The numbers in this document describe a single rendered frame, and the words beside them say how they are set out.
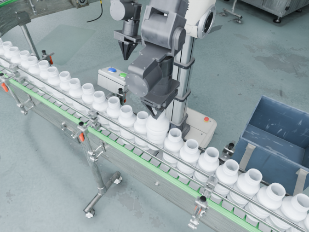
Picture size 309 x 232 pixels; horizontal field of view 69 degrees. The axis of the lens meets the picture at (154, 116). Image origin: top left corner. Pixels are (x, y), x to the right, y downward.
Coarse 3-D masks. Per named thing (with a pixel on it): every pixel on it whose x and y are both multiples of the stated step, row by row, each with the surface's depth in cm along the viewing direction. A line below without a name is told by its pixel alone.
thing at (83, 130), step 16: (16, 64) 94; (16, 96) 100; (112, 96) 83; (96, 112) 78; (80, 128) 76; (96, 128) 83; (96, 160) 91; (224, 160) 66; (208, 192) 64; (208, 208) 72; (192, 224) 74
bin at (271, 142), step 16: (256, 112) 118; (272, 112) 113; (288, 112) 108; (304, 112) 103; (256, 128) 124; (272, 128) 119; (288, 128) 113; (304, 128) 108; (240, 144) 95; (256, 144) 91; (272, 144) 117; (288, 144) 117; (304, 144) 114; (240, 160) 102; (256, 160) 96; (272, 160) 91; (288, 160) 86; (304, 160) 108; (272, 176) 97; (288, 176) 92; (304, 176) 84; (288, 192) 98
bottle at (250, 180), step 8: (240, 176) 62; (248, 176) 58; (256, 176) 60; (240, 184) 61; (248, 184) 59; (256, 184) 58; (232, 192) 66; (240, 192) 62; (248, 192) 60; (256, 192) 60; (232, 200) 67; (240, 200) 64
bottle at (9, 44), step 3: (3, 42) 96; (6, 42) 97; (9, 42) 97; (3, 45) 96; (6, 45) 98; (9, 45) 95; (12, 45) 97; (6, 48) 96; (6, 51) 97; (6, 54) 97; (9, 54) 97; (6, 57) 98; (9, 57) 97; (9, 60) 99
